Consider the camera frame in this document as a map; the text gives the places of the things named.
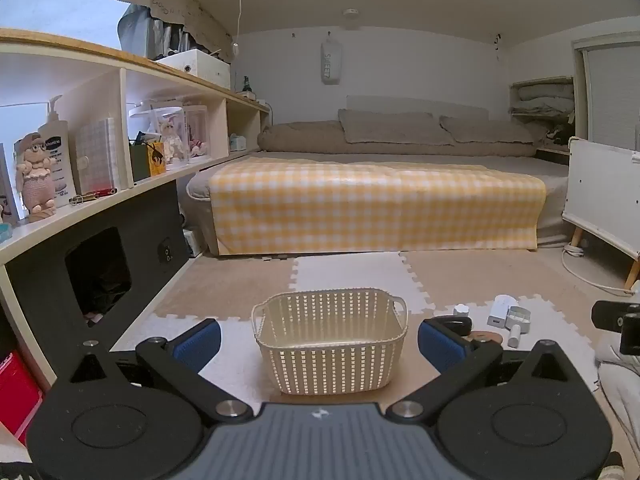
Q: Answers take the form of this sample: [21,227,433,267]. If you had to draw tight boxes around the yellow and black box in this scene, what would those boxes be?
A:
[146,141,166,177]

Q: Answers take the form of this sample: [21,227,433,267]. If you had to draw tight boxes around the cream wooden shelf unit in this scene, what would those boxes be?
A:
[0,27,273,391]

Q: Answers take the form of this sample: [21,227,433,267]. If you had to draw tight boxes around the foam puzzle floor mat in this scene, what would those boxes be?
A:
[110,250,601,396]

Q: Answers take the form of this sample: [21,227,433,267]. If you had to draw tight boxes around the white sliding door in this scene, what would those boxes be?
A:
[572,32,640,151]

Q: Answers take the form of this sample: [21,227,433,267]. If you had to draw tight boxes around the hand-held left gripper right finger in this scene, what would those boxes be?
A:
[387,320,576,423]

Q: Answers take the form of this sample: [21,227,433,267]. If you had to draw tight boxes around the checked notebook binder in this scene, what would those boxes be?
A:
[75,117,121,196]

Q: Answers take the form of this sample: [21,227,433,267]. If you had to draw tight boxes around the grey curtain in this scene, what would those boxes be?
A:
[118,2,231,61]

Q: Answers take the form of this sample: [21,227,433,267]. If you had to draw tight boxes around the beige paper banner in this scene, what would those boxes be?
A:
[46,0,233,51]

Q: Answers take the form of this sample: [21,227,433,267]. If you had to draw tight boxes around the white fluffy cloth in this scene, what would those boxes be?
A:
[594,330,640,461]

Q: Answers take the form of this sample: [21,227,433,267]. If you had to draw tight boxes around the picture card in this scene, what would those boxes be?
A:
[0,142,21,226]

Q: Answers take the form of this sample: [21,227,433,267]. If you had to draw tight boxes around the white lotion pump bottle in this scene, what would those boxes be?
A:
[39,95,77,208]

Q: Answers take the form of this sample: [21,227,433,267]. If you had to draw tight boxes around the pink knitted doll figure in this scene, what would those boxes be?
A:
[14,132,58,223]

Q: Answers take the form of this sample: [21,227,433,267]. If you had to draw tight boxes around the red pen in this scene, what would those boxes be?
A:
[69,187,118,206]

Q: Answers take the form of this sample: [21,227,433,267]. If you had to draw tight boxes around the beige pillows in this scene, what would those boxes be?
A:
[257,121,537,157]

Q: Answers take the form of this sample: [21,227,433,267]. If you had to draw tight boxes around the white power cable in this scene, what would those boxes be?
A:
[561,242,636,297]

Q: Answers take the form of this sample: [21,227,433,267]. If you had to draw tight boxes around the folded bedding stack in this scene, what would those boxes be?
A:
[510,80,575,116]

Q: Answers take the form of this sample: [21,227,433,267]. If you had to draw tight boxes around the beige pillow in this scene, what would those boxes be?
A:
[338,108,455,145]
[440,116,536,145]

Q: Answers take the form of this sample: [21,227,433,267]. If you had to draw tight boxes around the white hanging bag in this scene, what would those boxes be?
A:
[320,35,343,86]

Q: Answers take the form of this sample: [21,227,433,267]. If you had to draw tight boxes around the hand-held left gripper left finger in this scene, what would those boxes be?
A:
[67,319,256,423]

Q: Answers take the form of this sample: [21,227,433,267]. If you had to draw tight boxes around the red box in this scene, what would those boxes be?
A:
[0,350,43,446]

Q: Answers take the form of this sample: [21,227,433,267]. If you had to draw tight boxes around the clear display box with doll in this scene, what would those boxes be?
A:
[150,105,191,166]
[185,105,210,158]

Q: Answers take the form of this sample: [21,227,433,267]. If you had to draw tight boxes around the cream woven plastic basket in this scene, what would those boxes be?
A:
[251,287,408,396]

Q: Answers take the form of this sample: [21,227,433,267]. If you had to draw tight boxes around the white storage box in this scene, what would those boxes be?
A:
[155,49,232,92]

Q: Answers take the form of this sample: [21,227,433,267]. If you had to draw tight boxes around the dark green container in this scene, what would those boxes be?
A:
[129,142,151,183]

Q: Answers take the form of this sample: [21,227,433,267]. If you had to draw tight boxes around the yellow checked blanket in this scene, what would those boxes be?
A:
[209,156,547,256]

